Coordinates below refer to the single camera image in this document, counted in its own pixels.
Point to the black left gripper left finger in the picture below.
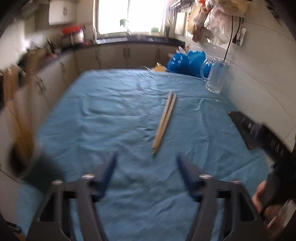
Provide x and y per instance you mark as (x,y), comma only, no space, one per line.
(52,220)

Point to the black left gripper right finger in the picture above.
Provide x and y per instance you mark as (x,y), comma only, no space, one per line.
(240,219)

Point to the wooden chopstick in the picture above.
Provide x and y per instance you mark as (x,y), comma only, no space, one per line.
(167,118)
(17,115)
(155,142)

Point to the beige kitchen cabinets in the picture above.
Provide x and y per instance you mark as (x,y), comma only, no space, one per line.
(57,74)

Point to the person's right hand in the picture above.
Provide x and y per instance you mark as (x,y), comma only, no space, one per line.
(274,212)

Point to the black perforated utensil holder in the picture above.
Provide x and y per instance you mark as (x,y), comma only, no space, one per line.
(41,170)

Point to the clear glass mug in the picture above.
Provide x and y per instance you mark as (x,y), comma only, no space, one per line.
(217,74)

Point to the blue towel table cloth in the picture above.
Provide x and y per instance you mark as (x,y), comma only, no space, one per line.
(119,111)

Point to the blue plastic bag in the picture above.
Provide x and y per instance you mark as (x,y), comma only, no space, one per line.
(187,64)

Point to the yellow packet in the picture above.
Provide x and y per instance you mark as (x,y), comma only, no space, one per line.
(159,68)

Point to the hanging plastic bags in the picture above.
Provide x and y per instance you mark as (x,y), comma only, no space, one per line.
(213,19)

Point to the red lidded rice cooker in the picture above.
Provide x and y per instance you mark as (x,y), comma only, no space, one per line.
(72,35)

